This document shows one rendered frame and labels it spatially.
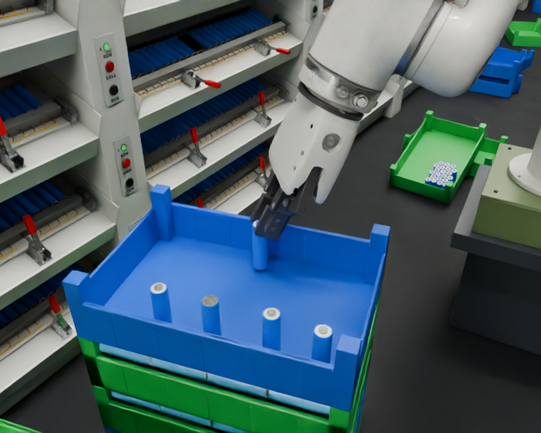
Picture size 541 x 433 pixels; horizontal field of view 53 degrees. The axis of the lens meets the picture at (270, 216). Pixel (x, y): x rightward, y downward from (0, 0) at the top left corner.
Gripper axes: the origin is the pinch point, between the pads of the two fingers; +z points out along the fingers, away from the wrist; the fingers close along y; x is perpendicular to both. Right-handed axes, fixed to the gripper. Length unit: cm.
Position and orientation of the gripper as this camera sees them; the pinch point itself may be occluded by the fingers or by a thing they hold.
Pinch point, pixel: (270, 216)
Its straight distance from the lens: 63.2
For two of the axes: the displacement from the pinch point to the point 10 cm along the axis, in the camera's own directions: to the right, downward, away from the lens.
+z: -4.1, 7.9, 4.5
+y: -2.0, -5.6, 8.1
